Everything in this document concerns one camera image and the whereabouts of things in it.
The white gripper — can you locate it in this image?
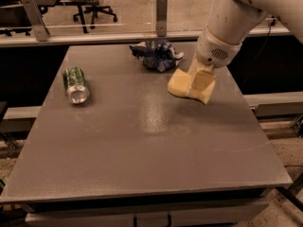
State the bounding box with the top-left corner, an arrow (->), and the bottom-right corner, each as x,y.
186,27 -> 242,99

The yellow sponge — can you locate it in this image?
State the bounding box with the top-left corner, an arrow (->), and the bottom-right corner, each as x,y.
168,69 -> 209,104

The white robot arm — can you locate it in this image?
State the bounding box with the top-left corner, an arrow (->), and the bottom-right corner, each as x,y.
186,0 -> 303,102

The crumpled blue chip bag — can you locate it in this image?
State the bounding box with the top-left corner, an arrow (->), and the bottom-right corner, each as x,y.
130,40 -> 184,73

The glass barrier panel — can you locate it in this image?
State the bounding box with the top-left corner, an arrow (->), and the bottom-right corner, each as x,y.
0,0 -> 219,40

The green soda can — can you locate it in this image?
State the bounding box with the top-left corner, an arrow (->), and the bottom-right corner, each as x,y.
62,66 -> 90,104

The black office chair left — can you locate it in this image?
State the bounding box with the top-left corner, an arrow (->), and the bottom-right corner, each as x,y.
73,0 -> 117,29

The middle metal glass bracket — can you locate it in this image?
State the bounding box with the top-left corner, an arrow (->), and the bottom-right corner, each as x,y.
156,0 -> 168,37

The metal glass bracket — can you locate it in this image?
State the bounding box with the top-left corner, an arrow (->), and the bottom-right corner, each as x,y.
156,0 -> 168,37
21,0 -> 49,42

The left metal glass bracket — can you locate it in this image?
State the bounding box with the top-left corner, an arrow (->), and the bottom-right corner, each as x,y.
21,0 -> 49,42

